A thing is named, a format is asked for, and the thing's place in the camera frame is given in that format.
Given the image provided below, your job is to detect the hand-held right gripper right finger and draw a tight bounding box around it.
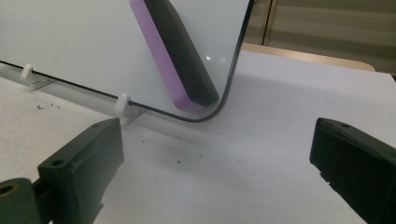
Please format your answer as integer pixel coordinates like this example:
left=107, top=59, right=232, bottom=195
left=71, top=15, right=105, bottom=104
left=309, top=117, right=396, bottom=224

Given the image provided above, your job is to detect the white whiteboard stand foot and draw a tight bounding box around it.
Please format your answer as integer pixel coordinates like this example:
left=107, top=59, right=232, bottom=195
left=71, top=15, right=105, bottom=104
left=113, top=93, right=148, bottom=127
left=20, top=63, right=58, bottom=91

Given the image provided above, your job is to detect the white table cover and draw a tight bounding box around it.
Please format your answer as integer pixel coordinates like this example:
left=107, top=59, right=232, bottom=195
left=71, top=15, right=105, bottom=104
left=0, top=49, right=396, bottom=224

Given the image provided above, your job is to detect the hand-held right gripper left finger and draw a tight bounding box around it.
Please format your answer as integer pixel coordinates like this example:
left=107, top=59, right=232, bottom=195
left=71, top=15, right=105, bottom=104
left=37, top=117, right=125, bottom=224

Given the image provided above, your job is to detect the white whiteboard with black rim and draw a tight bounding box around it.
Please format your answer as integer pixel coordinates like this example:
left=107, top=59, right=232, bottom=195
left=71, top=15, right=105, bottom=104
left=0, top=0, right=255, bottom=123

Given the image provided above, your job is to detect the wooden table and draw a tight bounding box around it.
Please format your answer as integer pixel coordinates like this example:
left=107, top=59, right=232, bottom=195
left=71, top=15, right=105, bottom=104
left=242, top=42, right=376, bottom=72

